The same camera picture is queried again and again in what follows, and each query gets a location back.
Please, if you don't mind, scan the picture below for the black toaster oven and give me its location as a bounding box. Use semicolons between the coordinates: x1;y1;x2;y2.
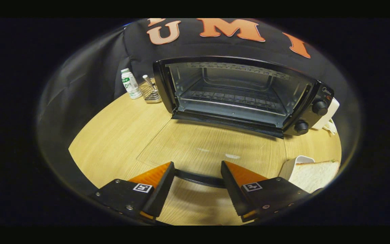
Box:
136;56;335;188

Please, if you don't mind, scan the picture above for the lettuce sandwich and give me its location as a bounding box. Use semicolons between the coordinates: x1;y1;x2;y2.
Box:
288;160;341;194

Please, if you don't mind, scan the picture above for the white plate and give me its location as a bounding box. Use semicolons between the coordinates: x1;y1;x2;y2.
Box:
278;155;316;182

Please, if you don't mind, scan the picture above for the metal wire rack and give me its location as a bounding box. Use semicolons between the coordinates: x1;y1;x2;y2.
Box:
140;75;162;103

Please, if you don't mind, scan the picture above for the black backdrop cloth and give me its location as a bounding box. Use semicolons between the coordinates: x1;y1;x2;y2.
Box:
38;18;361;163

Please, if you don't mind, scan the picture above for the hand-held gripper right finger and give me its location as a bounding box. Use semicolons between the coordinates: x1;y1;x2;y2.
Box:
220;160;312;223

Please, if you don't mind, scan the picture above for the white plastic bottle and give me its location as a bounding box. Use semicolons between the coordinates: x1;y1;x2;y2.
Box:
121;68;143;100

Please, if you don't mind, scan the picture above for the white pop-up toaster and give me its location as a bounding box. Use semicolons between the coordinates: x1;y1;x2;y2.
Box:
312;98;340;130

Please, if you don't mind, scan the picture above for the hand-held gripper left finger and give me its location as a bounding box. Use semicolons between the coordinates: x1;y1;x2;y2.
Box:
92;161;176;224

